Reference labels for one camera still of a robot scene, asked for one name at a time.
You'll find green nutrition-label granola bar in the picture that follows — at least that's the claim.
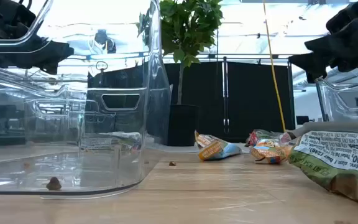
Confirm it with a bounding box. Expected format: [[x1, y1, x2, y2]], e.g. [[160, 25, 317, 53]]
[[287, 121, 358, 208]]

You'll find orange peanut butter granola bar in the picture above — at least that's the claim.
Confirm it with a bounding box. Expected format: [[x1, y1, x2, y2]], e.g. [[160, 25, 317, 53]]
[[249, 138, 291, 165]]

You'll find large clear plastic bin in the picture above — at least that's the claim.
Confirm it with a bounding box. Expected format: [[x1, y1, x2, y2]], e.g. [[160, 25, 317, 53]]
[[0, 0, 172, 200]]

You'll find blue orange Chewy granola bar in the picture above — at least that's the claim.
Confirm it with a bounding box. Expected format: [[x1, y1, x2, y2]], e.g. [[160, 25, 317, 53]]
[[194, 130, 243, 162]]

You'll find red green granola bar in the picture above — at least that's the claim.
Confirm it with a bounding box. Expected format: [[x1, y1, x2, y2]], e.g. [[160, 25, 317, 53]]
[[246, 129, 293, 147]]

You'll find brown granola chunk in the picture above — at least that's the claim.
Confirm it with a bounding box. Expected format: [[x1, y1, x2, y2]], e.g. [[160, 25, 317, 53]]
[[45, 176, 62, 191]]

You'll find black ceiling-hung device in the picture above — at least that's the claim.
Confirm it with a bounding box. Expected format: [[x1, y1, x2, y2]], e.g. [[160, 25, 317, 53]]
[[94, 29, 117, 54]]

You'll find black room divider panel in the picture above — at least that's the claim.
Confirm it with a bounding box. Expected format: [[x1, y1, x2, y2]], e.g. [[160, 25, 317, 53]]
[[165, 61, 225, 144], [87, 60, 149, 138], [227, 61, 295, 139]]

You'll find green leafy potted tree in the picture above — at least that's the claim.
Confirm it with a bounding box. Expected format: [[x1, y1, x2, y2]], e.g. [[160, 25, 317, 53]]
[[137, 0, 224, 106]]

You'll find black plant pot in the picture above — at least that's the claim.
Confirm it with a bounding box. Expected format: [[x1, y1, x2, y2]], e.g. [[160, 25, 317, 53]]
[[167, 104, 200, 147]]

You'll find yellow hanging cable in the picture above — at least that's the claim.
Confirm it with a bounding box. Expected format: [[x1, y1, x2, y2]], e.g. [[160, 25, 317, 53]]
[[262, 0, 287, 133]]

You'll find black hanging ring hook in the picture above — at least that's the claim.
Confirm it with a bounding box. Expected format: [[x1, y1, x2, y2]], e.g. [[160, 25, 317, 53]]
[[95, 60, 109, 72]]

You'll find grey overhead rail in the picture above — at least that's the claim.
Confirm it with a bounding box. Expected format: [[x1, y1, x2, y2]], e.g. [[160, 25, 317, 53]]
[[162, 53, 295, 62]]

